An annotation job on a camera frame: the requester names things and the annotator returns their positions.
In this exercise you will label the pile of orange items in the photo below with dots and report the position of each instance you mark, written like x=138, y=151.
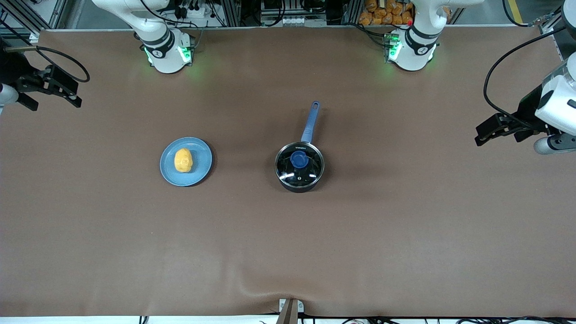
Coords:
x=382, y=15

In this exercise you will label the small white socket strip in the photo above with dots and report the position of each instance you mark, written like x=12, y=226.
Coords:
x=294, y=20

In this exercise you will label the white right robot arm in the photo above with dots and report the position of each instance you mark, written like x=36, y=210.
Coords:
x=162, y=54

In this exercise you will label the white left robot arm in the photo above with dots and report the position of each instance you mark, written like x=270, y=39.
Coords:
x=416, y=49

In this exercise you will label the blue round plate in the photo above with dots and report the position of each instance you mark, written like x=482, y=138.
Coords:
x=200, y=168

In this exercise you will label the white power strip with plugs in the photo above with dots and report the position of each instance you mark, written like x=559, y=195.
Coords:
x=198, y=11

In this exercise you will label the glass lid blue knob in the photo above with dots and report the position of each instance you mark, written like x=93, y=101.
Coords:
x=299, y=159

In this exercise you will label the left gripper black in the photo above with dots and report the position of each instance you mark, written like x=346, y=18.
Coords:
x=528, y=108

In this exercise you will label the yellow potato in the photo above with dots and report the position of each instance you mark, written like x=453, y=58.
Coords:
x=183, y=160

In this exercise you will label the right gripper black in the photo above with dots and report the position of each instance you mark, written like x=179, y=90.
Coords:
x=12, y=72

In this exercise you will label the metal table edge bracket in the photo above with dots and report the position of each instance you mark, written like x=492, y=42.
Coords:
x=290, y=312

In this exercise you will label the aluminium frame rail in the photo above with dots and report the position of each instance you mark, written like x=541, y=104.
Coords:
x=551, y=24

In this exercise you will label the aluminium frame post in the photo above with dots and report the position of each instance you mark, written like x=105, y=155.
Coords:
x=230, y=12

